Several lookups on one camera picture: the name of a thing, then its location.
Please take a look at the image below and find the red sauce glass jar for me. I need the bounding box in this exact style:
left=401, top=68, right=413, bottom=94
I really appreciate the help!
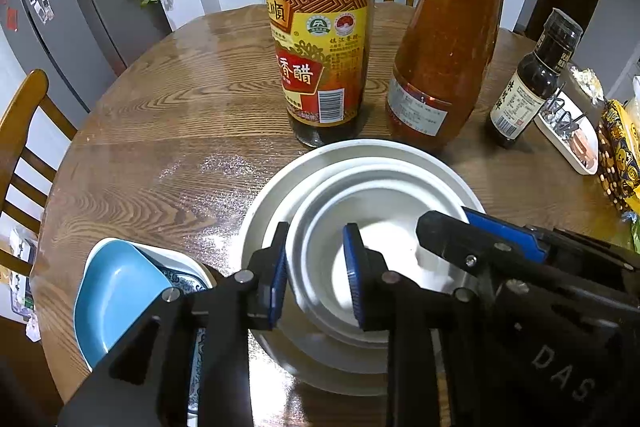
left=385, top=0, right=520, bottom=154

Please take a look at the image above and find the crumpled white wrapper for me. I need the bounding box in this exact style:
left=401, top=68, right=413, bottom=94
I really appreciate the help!
left=570, top=66, right=606, bottom=102

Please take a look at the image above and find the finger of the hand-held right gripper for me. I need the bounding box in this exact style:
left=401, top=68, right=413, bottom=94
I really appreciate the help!
left=461, top=206, right=553, bottom=264
left=416, top=210, right=551, bottom=304

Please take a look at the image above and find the glass vinegar bottle yellow label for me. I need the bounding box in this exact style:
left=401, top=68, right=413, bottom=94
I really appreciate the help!
left=260, top=0, right=378, bottom=148

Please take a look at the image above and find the stack of white bowls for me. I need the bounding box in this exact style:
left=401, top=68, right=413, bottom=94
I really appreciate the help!
left=237, top=138, right=489, bottom=397

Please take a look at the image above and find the pile of household boxes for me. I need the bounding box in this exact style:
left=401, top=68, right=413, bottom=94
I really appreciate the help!
left=0, top=222, right=43, bottom=343

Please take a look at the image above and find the white plate with blue pattern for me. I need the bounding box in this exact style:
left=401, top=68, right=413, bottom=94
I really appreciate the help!
left=82, top=241, right=217, bottom=420

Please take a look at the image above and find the small white rectangular dish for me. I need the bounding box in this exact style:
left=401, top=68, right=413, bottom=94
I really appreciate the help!
left=534, top=89, right=599, bottom=176

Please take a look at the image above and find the grey refrigerator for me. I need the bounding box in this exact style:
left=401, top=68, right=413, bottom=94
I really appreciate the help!
left=0, top=0, right=173, bottom=115

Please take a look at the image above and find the yellow snack packet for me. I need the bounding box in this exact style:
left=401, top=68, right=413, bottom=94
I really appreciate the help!
left=597, top=99, right=640, bottom=212

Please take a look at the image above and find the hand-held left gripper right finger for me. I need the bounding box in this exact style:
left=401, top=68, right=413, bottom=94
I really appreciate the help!
left=341, top=223, right=497, bottom=427

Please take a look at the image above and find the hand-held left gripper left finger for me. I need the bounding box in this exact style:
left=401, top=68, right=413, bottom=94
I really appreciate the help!
left=57, top=221, right=291, bottom=427

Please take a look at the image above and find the small dark sauce bottle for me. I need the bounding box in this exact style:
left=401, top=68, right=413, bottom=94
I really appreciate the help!
left=486, top=8, right=584, bottom=150

